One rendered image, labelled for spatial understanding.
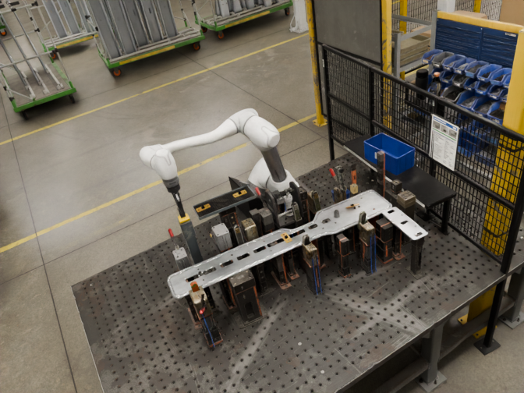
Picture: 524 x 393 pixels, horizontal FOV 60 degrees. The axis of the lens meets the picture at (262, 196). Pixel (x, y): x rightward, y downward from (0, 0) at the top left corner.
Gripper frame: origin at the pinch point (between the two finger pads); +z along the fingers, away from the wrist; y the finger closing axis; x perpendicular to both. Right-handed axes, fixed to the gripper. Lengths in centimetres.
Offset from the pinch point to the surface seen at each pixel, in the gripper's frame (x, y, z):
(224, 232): 17.1, 21.1, 9.1
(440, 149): 150, 42, -5
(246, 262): 21.6, 39.0, 20.0
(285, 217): 59, 13, 23
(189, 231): 0.2, 3.5, 12.4
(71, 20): -16, -924, 61
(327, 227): 73, 39, 20
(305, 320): 39, 68, 50
